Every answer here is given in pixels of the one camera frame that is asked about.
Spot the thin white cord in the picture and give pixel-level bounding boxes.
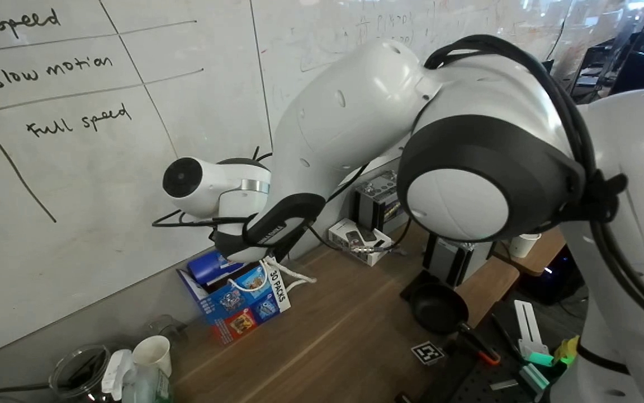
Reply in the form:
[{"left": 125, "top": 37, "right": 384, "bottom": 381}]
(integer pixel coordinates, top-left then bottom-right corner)
[{"left": 229, "top": 255, "right": 317, "bottom": 296}]

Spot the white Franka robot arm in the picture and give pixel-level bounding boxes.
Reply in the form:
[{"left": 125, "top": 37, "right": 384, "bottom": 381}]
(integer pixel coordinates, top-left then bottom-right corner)
[{"left": 163, "top": 34, "right": 644, "bottom": 403}]

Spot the white phone box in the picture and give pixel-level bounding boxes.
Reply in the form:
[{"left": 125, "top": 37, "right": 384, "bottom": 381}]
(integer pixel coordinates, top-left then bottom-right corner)
[{"left": 326, "top": 219, "right": 394, "bottom": 265}]

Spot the blue snack pack box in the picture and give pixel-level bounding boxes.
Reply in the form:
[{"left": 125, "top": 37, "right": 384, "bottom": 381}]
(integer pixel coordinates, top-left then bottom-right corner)
[{"left": 179, "top": 251, "right": 290, "bottom": 345}]

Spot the grey Dominator battery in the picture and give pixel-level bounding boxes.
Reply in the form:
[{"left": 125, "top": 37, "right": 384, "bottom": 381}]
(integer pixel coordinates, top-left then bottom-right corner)
[{"left": 352, "top": 170, "right": 398, "bottom": 228}]

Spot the grey battery near pan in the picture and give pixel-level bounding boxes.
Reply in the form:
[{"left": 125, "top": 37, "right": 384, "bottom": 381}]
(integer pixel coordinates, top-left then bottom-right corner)
[{"left": 421, "top": 234, "right": 493, "bottom": 286}]

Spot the black frying pan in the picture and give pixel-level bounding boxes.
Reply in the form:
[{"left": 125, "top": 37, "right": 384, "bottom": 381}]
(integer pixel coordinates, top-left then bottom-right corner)
[{"left": 401, "top": 270, "right": 469, "bottom": 336}]

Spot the white paper cup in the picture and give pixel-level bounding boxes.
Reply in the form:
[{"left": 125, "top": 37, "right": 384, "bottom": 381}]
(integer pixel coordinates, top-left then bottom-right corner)
[{"left": 132, "top": 336, "right": 172, "bottom": 375}]

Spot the green spray bottle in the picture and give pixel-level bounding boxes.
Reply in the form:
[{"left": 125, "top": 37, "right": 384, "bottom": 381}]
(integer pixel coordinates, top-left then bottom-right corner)
[{"left": 102, "top": 349, "right": 172, "bottom": 403}]

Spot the orange handled tool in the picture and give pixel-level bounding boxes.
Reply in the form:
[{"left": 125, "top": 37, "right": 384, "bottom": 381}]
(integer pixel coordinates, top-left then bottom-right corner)
[{"left": 459, "top": 322, "right": 503, "bottom": 367}]

